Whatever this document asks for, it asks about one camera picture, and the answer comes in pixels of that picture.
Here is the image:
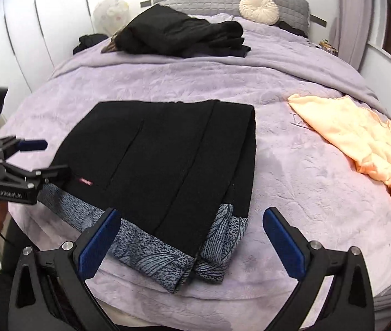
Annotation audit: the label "grey curtain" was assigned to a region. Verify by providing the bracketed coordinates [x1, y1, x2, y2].
[333, 0, 379, 73]

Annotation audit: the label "black garment pile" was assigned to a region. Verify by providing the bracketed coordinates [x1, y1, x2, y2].
[111, 4, 251, 58]

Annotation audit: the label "black clothes beside bed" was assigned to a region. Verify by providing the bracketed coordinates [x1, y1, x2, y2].
[73, 34, 108, 55]

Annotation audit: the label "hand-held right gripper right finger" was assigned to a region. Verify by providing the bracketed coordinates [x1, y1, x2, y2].
[263, 208, 376, 331]

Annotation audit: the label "small items on nightstand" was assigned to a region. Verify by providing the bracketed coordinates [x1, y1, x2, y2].
[319, 39, 338, 56]

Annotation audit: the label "white patterned bag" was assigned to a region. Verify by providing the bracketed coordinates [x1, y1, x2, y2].
[93, 0, 129, 37]

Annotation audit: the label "cream round pillow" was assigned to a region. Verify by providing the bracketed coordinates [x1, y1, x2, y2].
[239, 0, 279, 26]

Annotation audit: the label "white wardrobe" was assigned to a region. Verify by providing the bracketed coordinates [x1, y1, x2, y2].
[0, 0, 94, 111]

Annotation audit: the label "dark folded garment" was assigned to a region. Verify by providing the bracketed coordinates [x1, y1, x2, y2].
[278, 21, 309, 38]

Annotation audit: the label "black pants with patterned cuffs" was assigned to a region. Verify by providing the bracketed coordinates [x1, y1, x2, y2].
[37, 99, 257, 293]

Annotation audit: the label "lilac plush blanket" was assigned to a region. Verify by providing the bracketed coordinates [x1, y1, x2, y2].
[0, 13, 391, 321]

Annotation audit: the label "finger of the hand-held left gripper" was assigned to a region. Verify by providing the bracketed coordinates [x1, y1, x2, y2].
[4, 164, 71, 186]
[0, 138, 49, 161]

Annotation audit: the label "orange cloth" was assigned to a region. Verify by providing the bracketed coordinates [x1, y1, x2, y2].
[287, 94, 391, 219]

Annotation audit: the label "grey quilted headboard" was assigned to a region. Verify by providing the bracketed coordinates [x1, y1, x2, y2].
[152, 0, 311, 38]

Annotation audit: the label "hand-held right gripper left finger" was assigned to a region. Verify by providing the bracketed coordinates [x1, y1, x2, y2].
[9, 209, 122, 331]

